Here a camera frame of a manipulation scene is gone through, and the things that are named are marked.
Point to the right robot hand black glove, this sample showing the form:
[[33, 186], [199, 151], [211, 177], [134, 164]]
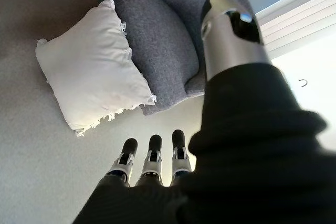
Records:
[[249, 155]]

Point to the white fringed cushion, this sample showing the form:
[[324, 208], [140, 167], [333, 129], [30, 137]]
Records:
[[89, 72]]

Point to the small dark hook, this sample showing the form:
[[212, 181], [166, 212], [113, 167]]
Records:
[[304, 83]]

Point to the white slatted window blind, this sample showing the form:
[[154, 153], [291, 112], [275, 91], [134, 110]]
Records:
[[296, 22]]

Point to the grey fabric armchair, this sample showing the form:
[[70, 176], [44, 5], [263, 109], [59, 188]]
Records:
[[162, 37]]

